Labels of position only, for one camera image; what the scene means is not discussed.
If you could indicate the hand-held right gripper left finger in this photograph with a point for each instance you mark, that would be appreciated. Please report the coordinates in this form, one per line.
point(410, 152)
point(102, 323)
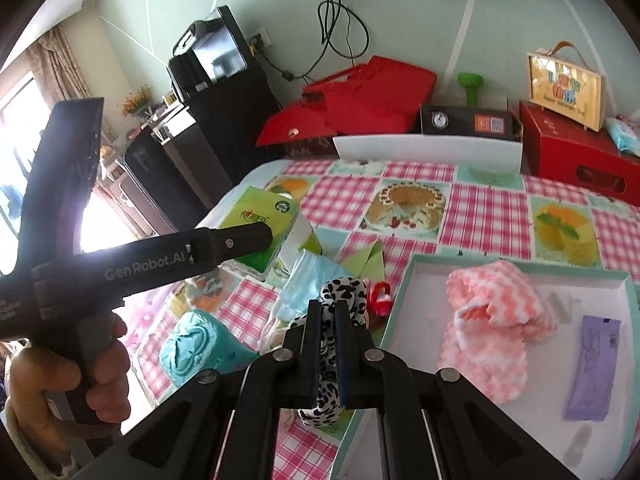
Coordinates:
point(315, 340)

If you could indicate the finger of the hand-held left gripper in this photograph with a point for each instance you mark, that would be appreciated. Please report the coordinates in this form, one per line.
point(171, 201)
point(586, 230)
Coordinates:
point(235, 245)

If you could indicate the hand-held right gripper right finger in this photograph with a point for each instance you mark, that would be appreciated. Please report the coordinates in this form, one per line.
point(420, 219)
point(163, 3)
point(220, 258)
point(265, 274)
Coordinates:
point(342, 360)

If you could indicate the green tissue pack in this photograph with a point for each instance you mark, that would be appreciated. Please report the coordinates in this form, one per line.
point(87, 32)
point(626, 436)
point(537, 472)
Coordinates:
point(260, 210)

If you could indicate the leopard print scrunchie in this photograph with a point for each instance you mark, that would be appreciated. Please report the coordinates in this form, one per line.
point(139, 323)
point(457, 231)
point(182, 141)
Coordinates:
point(345, 290)

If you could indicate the blue face mask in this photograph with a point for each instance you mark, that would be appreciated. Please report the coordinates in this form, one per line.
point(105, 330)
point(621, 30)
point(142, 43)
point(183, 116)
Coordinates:
point(305, 280)

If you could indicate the red hair clip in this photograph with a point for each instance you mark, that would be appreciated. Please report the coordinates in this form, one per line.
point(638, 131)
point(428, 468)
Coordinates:
point(382, 305)

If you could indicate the light green cloth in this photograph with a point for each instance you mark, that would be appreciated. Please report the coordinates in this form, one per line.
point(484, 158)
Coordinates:
point(367, 262)

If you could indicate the white box tray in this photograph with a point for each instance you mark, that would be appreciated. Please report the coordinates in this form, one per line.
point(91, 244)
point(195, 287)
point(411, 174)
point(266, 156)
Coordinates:
point(590, 290)

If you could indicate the person's left forearm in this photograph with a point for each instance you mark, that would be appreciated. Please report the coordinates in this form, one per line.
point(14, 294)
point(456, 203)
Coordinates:
point(25, 450)

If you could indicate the person's left hand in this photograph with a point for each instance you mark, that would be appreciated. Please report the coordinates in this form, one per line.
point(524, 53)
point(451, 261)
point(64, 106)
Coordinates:
point(107, 380)

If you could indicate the white fabric piece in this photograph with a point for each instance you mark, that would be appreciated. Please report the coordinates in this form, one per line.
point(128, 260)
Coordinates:
point(275, 335)

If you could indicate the black low cabinet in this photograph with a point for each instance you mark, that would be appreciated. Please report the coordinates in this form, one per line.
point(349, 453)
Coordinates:
point(165, 170)

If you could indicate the teal fluffy towel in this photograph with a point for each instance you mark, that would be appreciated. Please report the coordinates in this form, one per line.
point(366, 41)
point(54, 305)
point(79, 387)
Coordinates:
point(200, 345)

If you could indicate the black tall cabinet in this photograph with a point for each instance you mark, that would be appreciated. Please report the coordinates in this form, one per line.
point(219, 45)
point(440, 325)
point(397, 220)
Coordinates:
point(235, 130)

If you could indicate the dark floral patterned box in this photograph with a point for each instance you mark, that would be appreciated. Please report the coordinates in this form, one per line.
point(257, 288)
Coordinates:
point(307, 147)

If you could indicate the red box lid gold emblem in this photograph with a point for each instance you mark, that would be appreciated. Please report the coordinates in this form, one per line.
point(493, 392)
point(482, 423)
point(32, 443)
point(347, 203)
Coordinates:
point(290, 125)

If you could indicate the yellow flower bunch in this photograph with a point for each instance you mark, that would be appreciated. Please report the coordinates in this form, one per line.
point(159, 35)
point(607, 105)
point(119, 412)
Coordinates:
point(137, 100)

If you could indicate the beige curtain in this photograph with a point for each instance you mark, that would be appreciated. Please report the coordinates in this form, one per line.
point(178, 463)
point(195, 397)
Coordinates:
point(60, 65)

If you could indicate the pink checked printed tablecloth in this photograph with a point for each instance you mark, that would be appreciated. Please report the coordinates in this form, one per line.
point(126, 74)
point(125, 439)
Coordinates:
point(440, 240)

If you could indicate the pink white chevron towel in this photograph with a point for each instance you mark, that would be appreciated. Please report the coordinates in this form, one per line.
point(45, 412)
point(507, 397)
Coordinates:
point(500, 320)

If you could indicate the black appliance with glossy panel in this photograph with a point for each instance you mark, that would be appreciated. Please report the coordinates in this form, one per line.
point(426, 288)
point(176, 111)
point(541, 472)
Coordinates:
point(220, 50)

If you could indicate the red gift bag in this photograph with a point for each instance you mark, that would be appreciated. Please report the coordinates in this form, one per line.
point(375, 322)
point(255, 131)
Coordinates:
point(380, 95)

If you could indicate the white board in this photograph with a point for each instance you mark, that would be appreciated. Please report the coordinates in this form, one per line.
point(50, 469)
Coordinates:
point(425, 152)

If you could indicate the purple sachet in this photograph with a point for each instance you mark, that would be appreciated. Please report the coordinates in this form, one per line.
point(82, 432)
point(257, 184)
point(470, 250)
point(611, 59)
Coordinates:
point(595, 370)

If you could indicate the black box with round dial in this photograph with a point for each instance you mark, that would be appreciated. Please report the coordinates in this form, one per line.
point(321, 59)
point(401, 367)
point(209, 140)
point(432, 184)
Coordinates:
point(465, 121)

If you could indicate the red carton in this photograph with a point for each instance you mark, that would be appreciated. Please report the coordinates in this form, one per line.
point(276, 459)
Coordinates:
point(560, 155)

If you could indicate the blue wet wipes pack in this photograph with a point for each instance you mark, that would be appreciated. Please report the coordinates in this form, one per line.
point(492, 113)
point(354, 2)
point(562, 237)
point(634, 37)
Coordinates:
point(625, 135)

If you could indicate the white wall socket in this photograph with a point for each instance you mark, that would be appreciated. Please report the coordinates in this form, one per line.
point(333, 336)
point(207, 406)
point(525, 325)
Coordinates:
point(262, 40)

